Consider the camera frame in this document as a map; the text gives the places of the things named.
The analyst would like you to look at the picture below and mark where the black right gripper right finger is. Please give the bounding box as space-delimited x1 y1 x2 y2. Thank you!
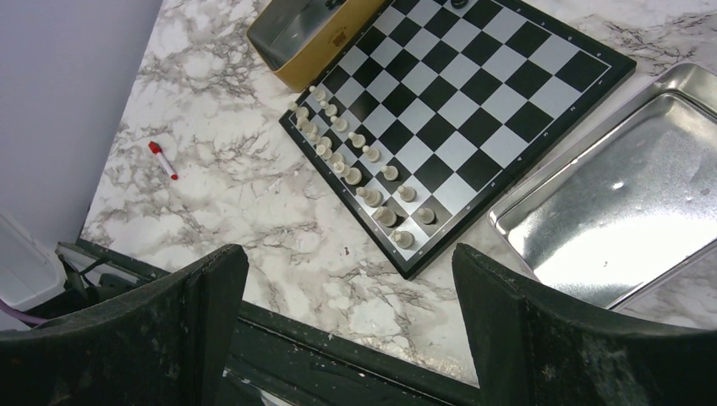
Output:
452 244 716 405

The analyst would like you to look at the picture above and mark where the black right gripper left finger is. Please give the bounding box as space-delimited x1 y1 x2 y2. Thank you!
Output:
1 244 249 405

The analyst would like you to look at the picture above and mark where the black chess piece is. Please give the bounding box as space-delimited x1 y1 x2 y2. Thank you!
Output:
450 0 468 9

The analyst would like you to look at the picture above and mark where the white chess pawn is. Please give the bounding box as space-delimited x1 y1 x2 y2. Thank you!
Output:
380 165 399 182
348 132 366 150
397 185 417 202
362 145 381 163
330 115 348 133
309 85 327 102
416 208 436 224
320 100 338 118

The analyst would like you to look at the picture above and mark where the white chess knight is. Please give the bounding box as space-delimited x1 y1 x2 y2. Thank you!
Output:
296 117 320 143
372 206 398 228

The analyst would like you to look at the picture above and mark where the white chess bishop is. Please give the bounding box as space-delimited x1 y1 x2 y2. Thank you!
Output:
309 133 333 161
356 187 383 207

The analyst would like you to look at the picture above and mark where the silver metal tin lid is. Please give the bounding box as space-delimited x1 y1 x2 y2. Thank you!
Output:
488 63 716 310

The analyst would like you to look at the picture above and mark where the red and white marker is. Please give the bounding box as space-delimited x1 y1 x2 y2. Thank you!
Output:
148 141 178 180

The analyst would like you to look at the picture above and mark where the black and white chessboard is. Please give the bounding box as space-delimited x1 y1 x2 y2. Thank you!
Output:
280 1 637 279

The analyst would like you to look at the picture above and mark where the yellow metal tin box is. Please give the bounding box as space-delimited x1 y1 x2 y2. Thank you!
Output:
247 0 386 92

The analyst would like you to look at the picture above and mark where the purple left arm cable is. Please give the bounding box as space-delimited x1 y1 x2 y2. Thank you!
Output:
0 297 46 327

